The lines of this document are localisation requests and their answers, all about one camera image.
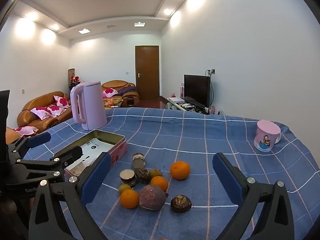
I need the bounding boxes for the small green-yellow fruit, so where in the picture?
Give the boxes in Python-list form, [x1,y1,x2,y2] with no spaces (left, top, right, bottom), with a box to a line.
[149,168,163,178]
[118,184,131,194]

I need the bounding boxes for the brown leather far sofa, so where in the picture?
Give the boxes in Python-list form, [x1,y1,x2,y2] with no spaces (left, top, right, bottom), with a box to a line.
[101,80,140,108]

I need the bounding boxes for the brown leather long sofa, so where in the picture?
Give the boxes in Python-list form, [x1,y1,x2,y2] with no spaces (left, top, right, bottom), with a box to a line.
[17,91,72,133]

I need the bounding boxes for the pink electric kettle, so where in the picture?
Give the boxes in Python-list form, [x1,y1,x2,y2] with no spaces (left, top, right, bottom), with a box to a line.
[70,81,107,131]

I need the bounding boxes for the small orange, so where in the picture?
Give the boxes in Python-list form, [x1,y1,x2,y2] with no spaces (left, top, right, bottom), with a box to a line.
[120,189,139,209]
[150,176,169,192]

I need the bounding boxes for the large orange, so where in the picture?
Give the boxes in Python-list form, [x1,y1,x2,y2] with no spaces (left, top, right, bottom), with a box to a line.
[170,161,190,180]

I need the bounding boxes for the white tv stand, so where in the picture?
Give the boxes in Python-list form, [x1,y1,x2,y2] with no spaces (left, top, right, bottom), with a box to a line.
[166,97,200,112]

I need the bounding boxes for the brown wooden door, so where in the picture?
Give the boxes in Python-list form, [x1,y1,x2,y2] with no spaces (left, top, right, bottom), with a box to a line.
[135,46,159,100]

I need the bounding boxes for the printed paper liner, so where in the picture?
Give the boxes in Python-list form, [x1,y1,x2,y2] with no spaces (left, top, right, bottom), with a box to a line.
[67,138,114,176]

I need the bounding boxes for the cut sugarcane piece front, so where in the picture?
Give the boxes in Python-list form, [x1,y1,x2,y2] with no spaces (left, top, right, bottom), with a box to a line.
[119,169,137,187]

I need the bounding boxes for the black television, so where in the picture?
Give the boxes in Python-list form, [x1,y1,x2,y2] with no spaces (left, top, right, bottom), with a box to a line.
[184,75,210,107]

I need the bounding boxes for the dark mangosteen front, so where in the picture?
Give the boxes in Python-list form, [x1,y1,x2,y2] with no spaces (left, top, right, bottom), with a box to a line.
[170,194,192,213]

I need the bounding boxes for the pink cartoon mug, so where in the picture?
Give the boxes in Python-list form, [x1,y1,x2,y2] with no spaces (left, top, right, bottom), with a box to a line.
[254,120,281,152]

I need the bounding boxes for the pink metal tin box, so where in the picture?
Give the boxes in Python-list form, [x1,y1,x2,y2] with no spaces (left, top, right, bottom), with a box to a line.
[54,129,127,177]

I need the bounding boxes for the blue plaid tablecloth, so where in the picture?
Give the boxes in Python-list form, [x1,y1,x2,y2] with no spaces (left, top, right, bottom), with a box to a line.
[23,107,320,240]

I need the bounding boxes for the wooden coffee table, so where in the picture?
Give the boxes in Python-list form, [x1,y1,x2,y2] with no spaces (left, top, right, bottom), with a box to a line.
[103,98,123,109]

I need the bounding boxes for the brown leather near armchair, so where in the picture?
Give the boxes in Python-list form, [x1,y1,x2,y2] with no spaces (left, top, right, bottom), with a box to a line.
[5,127,21,145]

